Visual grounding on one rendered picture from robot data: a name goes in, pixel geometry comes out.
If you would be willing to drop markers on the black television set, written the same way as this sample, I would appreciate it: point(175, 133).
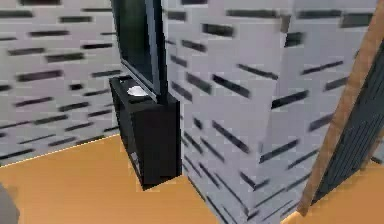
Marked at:
point(136, 40)

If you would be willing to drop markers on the black television stand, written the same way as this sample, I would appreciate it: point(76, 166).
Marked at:
point(153, 140)

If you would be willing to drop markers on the small white round object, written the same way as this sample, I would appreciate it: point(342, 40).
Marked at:
point(137, 91)

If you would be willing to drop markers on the wooden framed dark door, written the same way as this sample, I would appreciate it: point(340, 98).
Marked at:
point(353, 133)

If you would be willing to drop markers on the grey rounded furniture corner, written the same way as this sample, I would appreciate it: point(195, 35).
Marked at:
point(6, 210)

